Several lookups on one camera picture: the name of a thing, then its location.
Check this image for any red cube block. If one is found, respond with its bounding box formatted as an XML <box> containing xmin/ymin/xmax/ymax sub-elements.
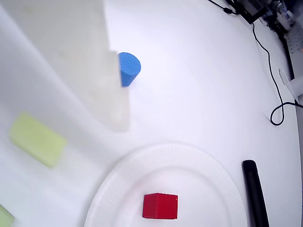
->
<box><xmin>142</xmin><ymin>192</ymin><xmax>178</xmax><ymax>220</ymax></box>

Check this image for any white paper plate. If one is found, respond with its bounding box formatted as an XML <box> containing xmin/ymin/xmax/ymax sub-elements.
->
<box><xmin>83</xmin><ymin>142</ymin><xmax>248</xmax><ymax>227</ymax></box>

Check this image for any black cylindrical bar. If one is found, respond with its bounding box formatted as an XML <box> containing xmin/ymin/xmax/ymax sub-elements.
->
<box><xmin>241</xmin><ymin>160</ymin><xmax>270</xmax><ymax>227</ymax></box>

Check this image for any black box device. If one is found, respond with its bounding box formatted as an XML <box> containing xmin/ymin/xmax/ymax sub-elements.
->
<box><xmin>226</xmin><ymin>0</ymin><xmax>269</xmax><ymax>25</ymax></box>

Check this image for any small white device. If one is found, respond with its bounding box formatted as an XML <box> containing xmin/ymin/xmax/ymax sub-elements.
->
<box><xmin>268</xmin><ymin>0</ymin><xmax>298</xmax><ymax>31</ymax></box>

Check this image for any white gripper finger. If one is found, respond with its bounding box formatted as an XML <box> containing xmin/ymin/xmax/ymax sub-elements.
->
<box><xmin>0</xmin><ymin>0</ymin><xmax>131</xmax><ymax>133</ymax></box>

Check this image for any white perforated board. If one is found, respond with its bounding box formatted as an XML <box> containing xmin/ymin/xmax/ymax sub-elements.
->
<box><xmin>283</xmin><ymin>25</ymin><xmax>303</xmax><ymax>79</ymax></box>

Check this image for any black cable with plug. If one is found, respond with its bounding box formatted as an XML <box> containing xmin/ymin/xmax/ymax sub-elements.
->
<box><xmin>207</xmin><ymin>0</ymin><xmax>241</xmax><ymax>16</ymax></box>

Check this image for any blue cylinder block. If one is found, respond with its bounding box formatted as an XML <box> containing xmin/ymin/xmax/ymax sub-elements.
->
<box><xmin>118</xmin><ymin>52</ymin><xmax>142</xmax><ymax>87</ymax></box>

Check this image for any yellow-green rectangular block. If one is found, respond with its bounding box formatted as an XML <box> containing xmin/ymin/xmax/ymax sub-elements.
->
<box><xmin>9</xmin><ymin>112</ymin><xmax>68</xmax><ymax>168</ymax></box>
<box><xmin>0</xmin><ymin>203</ymin><xmax>15</xmax><ymax>227</ymax></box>

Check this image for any thin black cable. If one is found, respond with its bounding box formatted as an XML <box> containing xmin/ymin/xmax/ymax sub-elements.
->
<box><xmin>250</xmin><ymin>21</ymin><xmax>303</xmax><ymax>126</ymax></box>

